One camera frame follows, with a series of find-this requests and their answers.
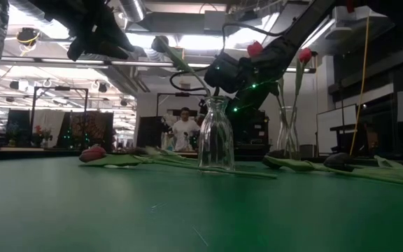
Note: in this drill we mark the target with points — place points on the person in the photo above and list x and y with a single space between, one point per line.
185 131

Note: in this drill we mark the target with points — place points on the background flower bouquet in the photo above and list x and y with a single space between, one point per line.
43 133

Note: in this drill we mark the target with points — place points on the grey wall vent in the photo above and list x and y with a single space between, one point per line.
185 87

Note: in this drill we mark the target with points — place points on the ribbed clear glass vase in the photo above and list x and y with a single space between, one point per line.
216 140

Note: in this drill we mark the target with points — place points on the green table mat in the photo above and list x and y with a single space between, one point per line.
201 217

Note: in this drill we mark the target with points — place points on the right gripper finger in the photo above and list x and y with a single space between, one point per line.
254 96

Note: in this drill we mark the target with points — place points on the white board panel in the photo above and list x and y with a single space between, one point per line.
331 133

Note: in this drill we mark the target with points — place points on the dark pink artificial tulip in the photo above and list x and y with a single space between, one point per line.
92 154
159 43

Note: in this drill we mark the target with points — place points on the white hanging sheet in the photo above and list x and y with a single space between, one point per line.
49 122

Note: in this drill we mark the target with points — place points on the black upright panel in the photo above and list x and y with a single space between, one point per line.
150 133

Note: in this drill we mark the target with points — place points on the slim clear glass vase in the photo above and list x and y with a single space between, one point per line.
287 140

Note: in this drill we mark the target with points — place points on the black monitor screen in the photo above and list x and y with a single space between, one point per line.
19 124

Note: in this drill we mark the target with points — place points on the long ceiling light bar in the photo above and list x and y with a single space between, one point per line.
54 60
142 63
308 70
199 65

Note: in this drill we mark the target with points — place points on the white ceiling air unit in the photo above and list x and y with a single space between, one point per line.
355 21

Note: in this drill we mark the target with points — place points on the black ceiling spotlight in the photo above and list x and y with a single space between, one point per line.
102 87
14 84
124 102

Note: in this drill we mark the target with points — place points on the black gantry frame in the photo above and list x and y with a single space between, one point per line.
182 94
61 88

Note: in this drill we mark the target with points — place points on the black desk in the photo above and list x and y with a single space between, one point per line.
343 130

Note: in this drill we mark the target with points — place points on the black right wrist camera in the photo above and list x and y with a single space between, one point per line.
227 71

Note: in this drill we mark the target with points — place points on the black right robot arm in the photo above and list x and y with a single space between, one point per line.
310 21

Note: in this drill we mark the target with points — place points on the patterned fabric hanging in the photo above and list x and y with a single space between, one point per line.
94 127

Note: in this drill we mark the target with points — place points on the grey ceiling ventilation unit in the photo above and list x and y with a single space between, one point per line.
213 19

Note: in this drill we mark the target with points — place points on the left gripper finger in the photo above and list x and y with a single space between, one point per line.
73 50
117 50

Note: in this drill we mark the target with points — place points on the black equipment cabinet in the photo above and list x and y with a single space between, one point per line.
254 133

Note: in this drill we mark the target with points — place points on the silver round air duct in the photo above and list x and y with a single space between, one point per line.
135 8

